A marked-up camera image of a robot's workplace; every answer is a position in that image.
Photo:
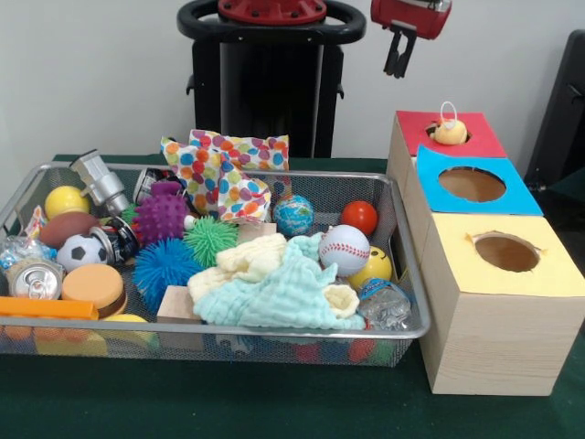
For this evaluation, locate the orange toy brick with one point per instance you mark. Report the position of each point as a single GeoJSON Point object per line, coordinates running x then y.
{"type": "Point", "coordinates": [45, 308]}

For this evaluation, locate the dark green side-table cloth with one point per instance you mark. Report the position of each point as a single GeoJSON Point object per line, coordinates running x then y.
{"type": "Point", "coordinates": [571, 196]}

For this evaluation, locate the shallow mesh bin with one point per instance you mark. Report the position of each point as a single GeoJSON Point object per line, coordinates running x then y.
{"type": "Point", "coordinates": [274, 354]}

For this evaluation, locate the plain yellow ball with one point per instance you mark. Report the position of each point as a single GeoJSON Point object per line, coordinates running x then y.
{"type": "Point", "coordinates": [66, 202]}

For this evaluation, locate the purple knobbly toy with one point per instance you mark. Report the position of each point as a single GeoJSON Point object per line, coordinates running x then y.
{"type": "Point", "coordinates": [160, 212]}

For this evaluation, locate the green spiky ball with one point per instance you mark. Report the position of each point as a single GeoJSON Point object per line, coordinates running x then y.
{"type": "Point", "coordinates": [212, 240]}

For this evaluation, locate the orange foam disc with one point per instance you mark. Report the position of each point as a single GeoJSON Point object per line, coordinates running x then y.
{"type": "Point", "coordinates": [91, 283]}

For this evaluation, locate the pale yellow muslin cloth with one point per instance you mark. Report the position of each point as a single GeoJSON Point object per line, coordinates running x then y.
{"type": "Point", "coordinates": [247, 258]}

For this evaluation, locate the yellow plush duck toy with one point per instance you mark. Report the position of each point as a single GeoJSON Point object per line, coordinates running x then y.
{"type": "Point", "coordinates": [451, 132]}

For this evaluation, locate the black upright panel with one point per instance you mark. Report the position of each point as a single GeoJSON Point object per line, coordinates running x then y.
{"type": "Point", "coordinates": [562, 114]}

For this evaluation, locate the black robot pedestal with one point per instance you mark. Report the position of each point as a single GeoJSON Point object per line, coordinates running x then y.
{"type": "Point", "coordinates": [274, 91]}

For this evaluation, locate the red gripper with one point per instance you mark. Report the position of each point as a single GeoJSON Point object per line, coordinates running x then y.
{"type": "Point", "coordinates": [411, 16]}

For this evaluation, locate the dark green table cloth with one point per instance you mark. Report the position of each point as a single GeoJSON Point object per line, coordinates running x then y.
{"type": "Point", "coordinates": [228, 402]}

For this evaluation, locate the red orange ball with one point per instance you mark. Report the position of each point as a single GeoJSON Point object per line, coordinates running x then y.
{"type": "Point", "coordinates": [360, 218]}

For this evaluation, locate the blue green globe ball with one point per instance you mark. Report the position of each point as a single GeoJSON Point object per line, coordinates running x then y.
{"type": "Point", "coordinates": [293, 216]}

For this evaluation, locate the yellow ball with black band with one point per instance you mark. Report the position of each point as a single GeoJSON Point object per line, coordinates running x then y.
{"type": "Point", "coordinates": [377, 270]}

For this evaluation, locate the teal muslin cloth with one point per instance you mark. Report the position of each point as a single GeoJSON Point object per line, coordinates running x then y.
{"type": "Point", "coordinates": [283, 297]}

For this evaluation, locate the brown toy football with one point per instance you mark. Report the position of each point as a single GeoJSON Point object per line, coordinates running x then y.
{"type": "Point", "coordinates": [68, 230]}

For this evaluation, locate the blue spiky ball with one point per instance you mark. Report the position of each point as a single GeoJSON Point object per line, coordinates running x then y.
{"type": "Point", "coordinates": [166, 270]}

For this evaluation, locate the white baseball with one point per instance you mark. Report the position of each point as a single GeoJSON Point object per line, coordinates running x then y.
{"type": "Point", "coordinates": [344, 250]}

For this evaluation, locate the wooden three-hole box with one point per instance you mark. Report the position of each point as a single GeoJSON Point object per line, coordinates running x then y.
{"type": "Point", "coordinates": [493, 338]}

